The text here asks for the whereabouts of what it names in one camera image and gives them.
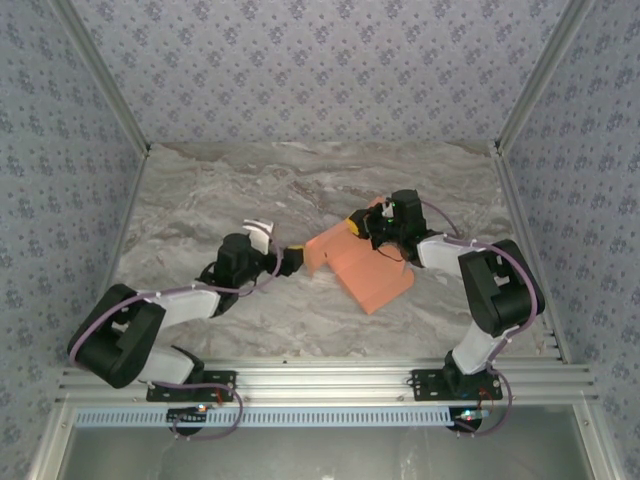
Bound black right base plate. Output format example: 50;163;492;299
410;368;503;403

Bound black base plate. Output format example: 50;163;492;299
410;368;503;403
146;369;237;403

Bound aluminium side rail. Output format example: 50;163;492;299
492;144;571;366
77;149;151;369

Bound aluminium mounting rail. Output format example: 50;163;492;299
55;364;599;404

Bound aluminium frame post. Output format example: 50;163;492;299
494;0;596;151
49;0;151;154

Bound black adapter board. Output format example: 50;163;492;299
167;405;210;431
447;407;489;432

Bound metal sheet tray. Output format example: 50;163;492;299
29;402;616;480

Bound grey slotted cable duct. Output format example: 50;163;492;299
73;405;457;429

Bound thin black right cable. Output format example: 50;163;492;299
374;244;409;264

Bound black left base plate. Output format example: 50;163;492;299
146;369;237;403

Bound orange cloth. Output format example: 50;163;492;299
303;196;415;316

